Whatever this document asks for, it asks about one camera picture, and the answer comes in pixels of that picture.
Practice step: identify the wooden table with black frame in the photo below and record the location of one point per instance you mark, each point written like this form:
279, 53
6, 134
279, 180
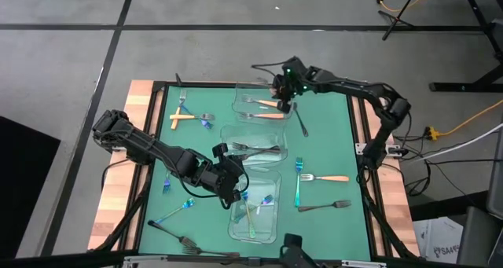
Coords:
118, 189

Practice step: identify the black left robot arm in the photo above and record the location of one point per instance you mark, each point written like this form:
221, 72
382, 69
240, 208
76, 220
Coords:
157, 150

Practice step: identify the green table mat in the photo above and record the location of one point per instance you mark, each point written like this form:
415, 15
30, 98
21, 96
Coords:
334, 142

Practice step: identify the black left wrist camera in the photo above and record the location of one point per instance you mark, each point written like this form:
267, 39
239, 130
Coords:
220, 150

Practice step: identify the dark grey chair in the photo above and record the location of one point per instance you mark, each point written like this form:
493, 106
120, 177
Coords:
479, 240

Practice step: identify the black tripod stand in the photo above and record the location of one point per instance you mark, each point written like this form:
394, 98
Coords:
395, 20

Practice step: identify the printed cardboard box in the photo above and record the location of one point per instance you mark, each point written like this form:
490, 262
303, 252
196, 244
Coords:
436, 240

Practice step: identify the iridescent fork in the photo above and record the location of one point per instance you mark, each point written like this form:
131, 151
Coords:
267, 199
167, 186
250, 226
298, 181

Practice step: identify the black cabinet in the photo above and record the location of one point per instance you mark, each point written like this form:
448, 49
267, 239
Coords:
23, 181

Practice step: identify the black metal desk frame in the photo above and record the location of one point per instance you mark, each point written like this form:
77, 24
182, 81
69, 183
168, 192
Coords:
483, 77

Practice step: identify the clear plastic bin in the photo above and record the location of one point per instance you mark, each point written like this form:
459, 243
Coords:
236, 132
243, 89
271, 232

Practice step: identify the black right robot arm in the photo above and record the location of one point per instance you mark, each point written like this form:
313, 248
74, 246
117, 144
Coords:
353, 88

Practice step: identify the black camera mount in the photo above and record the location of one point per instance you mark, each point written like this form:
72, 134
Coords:
296, 252

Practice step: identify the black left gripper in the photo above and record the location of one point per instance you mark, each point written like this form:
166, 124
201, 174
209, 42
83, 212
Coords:
224, 177

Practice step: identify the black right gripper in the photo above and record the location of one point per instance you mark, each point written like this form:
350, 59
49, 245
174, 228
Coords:
283, 87

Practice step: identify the black fork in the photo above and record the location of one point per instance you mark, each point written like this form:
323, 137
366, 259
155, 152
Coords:
263, 148
169, 232
322, 206
240, 156
300, 122
220, 254

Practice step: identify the iridescent spoon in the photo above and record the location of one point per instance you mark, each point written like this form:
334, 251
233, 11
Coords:
188, 203

